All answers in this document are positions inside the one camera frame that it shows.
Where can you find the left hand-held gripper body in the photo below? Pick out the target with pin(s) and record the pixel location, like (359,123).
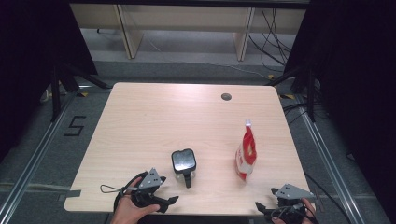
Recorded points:
(151,179)

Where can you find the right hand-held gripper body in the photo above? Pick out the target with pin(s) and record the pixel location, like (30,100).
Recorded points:
(292,192)

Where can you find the clear jar with black lid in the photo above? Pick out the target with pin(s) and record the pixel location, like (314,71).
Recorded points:
(183,160)

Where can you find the red and white sugar bag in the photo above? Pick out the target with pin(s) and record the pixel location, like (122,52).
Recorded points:
(247,155)

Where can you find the person's right hand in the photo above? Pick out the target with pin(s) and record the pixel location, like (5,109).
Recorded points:
(310,210)

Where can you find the person's left hand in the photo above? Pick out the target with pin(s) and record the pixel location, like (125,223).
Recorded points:
(129,211)

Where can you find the grey tape strip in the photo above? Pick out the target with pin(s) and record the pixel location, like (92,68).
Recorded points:
(70,194)

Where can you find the black metal stand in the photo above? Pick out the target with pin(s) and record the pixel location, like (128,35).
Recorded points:
(56,93)
(310,99)

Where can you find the yellow and black tape piece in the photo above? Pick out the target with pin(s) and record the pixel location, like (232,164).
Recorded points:
(271,76)
(288,96)
(82,94)

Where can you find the round table grommet hole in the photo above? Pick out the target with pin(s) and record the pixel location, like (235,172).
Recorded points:
(226,96)

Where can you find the black curtain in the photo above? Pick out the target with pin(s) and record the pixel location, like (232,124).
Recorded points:
(358,77)
(28,62)

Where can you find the beige wooden furniture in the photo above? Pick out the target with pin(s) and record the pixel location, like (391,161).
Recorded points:
(186,17)

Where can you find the aluminium floor rail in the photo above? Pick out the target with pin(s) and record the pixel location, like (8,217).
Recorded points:
(34,161)
(325,155)

